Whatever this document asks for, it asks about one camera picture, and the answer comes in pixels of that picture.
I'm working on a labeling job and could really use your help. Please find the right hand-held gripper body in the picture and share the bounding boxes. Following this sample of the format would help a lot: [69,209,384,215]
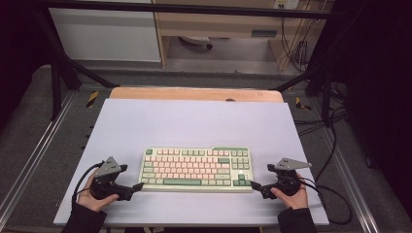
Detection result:
[258,157,314,200]

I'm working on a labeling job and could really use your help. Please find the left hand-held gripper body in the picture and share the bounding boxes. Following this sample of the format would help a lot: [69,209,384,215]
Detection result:
[89,156,134,202]

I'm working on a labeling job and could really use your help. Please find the green and pink keyboard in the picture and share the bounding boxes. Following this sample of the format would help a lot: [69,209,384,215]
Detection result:
[138,146,255,194]

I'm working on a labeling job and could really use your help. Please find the person's left hand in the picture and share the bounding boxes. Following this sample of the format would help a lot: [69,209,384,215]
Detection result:
[76,168,120,214]

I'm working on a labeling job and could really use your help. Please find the person's right hand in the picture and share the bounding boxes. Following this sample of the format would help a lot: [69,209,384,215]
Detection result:
[269,174,309,211]

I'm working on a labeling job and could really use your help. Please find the yellow and black tape strip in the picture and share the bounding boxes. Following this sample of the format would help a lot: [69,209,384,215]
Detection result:
[294,96,313,112]
[86,90,100,109]

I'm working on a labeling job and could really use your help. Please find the wooden table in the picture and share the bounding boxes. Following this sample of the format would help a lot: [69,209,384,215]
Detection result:
[109,86,286,104]

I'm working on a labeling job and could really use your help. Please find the white cabinet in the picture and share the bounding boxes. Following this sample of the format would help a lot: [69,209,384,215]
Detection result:
[48,7,162,63]

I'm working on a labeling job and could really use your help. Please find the dark curtain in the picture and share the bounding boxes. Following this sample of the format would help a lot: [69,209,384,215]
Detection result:
[0,0,52,127]
[329,0,412,215]

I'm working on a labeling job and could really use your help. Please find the office chair base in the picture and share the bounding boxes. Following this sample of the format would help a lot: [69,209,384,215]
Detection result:
[179,35,214,50]

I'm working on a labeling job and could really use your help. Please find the light wooden desk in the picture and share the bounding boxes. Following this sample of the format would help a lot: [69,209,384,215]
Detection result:
[152,0,326,71]

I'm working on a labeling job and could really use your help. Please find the white power strip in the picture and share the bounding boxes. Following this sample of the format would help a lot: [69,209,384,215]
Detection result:
[272,0,301,11]

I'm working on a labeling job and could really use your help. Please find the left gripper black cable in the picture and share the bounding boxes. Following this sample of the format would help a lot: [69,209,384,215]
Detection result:
[71,161,105,210]

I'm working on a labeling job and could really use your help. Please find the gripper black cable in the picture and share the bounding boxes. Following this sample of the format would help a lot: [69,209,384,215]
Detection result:
[71,161,105,210]
[299,177,353,226]

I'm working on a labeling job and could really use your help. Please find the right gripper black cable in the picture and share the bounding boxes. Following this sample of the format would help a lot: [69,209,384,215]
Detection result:
[299,177,353,226]

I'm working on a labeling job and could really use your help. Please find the aluminium rail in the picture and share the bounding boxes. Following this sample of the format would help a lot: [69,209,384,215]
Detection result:
[319,127,381,233]
[0,91,78,221]

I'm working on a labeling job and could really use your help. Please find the black floor cables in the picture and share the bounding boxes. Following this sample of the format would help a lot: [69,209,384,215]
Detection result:
[292,82,349,183]

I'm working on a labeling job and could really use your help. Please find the hanging black cables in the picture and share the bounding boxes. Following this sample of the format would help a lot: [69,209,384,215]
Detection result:
[279,16,313,73]

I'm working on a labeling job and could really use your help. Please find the black metal frame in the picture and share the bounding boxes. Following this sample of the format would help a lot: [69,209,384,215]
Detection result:
[30,0,345,122]

